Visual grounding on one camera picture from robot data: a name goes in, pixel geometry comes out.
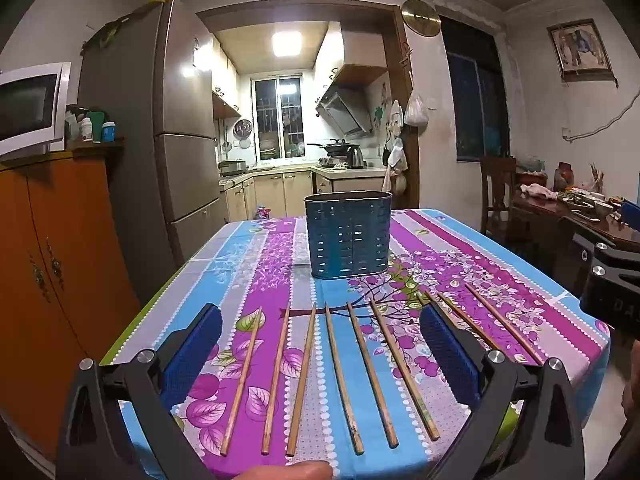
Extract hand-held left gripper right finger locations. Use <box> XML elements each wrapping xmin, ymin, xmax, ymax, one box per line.
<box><xmin>419</xmin><ymin>304</ymin><xmax>586</xmax><ymax>480</ymax></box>

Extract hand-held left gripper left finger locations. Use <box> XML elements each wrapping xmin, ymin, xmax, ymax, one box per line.
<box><xmin>55</xmin><ymin>304</ymin><xmax>223</xmax><ymax>480</ymax></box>

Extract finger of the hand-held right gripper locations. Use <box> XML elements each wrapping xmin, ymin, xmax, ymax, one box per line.
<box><xmin>572</xmin><ymin>232</ymin><xmax>640</xmax><ymax>283</ymax></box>
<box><xmin>607</xmin><ymin>199</ymin><xmax>640</xmax><ymax>224</ymax></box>

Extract row of wooden chopsticks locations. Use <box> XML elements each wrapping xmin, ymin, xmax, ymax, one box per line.
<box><xmin>220</xmin><ymin>284</ymin><xmax>546</xmax><ymax>458</ymax></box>

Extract blue perforated utensil holder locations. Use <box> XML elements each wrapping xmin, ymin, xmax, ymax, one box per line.
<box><xmin>304</xmin><ymin>190</ymin><xmax>392</xmax><ymax>279</ymax></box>

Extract person's right forearm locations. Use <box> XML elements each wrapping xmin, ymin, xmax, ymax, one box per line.
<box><xmin>622</xmin><ymin>337</ymin><xmax>640</xmax><ymax>421</ymax></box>

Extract person's left hand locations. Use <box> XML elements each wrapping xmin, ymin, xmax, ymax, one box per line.
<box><xmin>244</xmin><ymin>460</ymin><xmax>335</xmax><ymax>480</ymax></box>

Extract dark wooden dining table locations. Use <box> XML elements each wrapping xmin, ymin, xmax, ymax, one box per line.
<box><xmin>512</xmin><ymin>192</ymin><xmax>640</xmax><ymax>261</ymax></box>

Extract pink cloth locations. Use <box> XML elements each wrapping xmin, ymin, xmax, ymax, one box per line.
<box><xmin>520</xmin><ymin>183</ymin><xmax>558</xmax><ymax>201</ymax></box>

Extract floral striped tablecloth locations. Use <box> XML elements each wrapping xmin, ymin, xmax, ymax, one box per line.
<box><xmin>100</xmin><ymin>207</ymin><xmax>613</xmax><ymax>480</ymax></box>

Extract wooden chair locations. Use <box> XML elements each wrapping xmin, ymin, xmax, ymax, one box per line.
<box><xmin>480</xmin><ymin>156</ymin><xmax>518</xmax><ymax>241</ymax></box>

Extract orange wooden cabinet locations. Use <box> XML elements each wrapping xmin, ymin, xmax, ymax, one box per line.
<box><xmin>0</xmin><ymin>140</ymin><xmax>143</xmax><ymax>463</ymax></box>

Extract beige kitchen base cabinets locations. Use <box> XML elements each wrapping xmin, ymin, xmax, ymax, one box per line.
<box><xmin>220</xmin><ymin>167</ymin><xmax>388</xmax><ymax>223</ymax></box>

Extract dark window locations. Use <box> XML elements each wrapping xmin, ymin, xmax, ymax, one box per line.
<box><xmin>440</xmin><ymin>15</ymin><xmax>511</xmax><ymax>162</ymax></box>

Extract hanging kitchen cloths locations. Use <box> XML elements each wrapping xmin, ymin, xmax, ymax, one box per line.
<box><xmin>382</xmin><ymin>137</ymin><xmax>408</xmax><ymax>193</ymax></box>

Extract hanging white plastic bag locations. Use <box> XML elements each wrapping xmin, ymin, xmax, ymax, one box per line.
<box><xmin>403</xmin><ymin>91</ymin><xmax>430</xmax><ymax>127</ymax></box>

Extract black wok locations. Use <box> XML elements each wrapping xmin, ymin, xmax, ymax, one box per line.
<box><xmin>307</xmin><ymin>139</ymin><xmax>358</xmax><ymax>157</ymax></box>

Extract barred kitchen window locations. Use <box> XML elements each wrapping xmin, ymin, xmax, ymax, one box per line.
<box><xmin>250</xmin><ymin>76</ymin><xmax>304</xmax><ymax>161</ymax></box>

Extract steel range hood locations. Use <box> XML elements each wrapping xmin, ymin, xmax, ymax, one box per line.
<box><xmin>315</xmin><ymin>85</ymin><xmax>373</xmax><ymax>138</ymax></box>

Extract grey refrigerator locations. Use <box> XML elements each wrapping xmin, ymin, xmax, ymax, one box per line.
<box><xmin>76</xmin><ymin>0</ymin><xmax>222</xmax><ymax>306</ymax></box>

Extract white microwave oven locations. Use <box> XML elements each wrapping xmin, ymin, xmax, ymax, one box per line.
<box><xmin>0</xmin><ymin>62</ymin><xmax>72</xmax><ymax>162</ymax></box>

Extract square ceiling light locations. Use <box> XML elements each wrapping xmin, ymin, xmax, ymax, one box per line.
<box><xmin>271</xmin><ymin>30</ymin><xmax>304</xmax><ymax>58</ymax></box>

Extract green bag on refrigerator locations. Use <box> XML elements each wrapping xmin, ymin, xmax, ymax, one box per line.
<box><xmin>97</xmin><ymin>17</ymin><xmax>131</xmax><ymax>48</ymax></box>

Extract wall cable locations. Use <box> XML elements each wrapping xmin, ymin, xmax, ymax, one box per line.
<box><xmin>562</xmin><ymin>87</ymin><xmax>640</xmax><ymax>143</ymax></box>

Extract framed wall picture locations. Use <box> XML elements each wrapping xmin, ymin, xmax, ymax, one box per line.
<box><xmin>546</xmin><ymin>19</ymin><xmax>615</xmax><ymax>80</ymax></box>

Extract beige kitchen wall cabinets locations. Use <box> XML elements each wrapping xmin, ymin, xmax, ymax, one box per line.
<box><xmin>212</xmin><ymin>22</ymin><xmax>391</xmax><ymax>120</ymax></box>

